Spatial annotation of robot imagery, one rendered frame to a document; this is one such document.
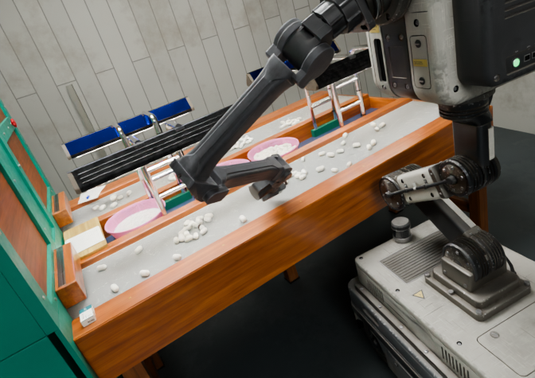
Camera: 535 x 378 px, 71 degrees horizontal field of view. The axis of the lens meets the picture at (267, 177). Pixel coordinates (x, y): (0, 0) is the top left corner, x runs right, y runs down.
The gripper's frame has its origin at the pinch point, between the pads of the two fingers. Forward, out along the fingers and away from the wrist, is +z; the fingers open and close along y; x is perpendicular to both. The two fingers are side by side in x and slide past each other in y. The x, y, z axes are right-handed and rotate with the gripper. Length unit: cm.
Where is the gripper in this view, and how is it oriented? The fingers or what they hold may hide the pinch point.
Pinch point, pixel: (265, 194)
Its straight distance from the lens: 144.3
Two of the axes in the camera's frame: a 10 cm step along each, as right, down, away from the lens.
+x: 5.2, 8.2, -2.2
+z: -2.1, 3.8, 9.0
